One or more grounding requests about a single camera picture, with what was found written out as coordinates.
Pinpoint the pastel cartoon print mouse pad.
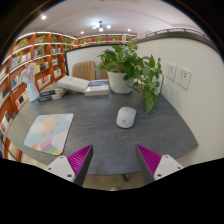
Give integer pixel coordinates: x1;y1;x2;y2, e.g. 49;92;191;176
23;113;75;157

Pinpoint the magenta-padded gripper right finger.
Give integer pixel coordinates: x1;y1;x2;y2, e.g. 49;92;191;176
134;144;184;185

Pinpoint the white computer mouse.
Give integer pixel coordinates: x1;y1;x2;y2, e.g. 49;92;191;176
115;106;137;129

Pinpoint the green plant in white pot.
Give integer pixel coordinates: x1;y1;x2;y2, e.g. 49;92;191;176
95;42;164;115

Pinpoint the orange wooden shelf unit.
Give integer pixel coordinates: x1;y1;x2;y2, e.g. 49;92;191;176
0;31;138;164

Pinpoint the multi-bulb ceiling lamp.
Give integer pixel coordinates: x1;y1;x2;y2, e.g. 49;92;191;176
91;20;113;33

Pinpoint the white wall outlet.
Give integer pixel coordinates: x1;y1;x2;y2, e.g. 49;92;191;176
176;66;193;90
165;62;178;81

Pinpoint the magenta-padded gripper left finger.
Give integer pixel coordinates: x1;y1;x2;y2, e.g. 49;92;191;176
44;144;94;187

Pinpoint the thick white book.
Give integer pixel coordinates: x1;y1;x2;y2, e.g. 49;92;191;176
56;75;90;94

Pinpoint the dark hardcover book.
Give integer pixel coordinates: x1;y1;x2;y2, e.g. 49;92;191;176
38;87;67;98
37;93;68;103

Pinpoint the blue-cover book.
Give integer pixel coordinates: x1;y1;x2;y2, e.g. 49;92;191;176
84;79;110;97

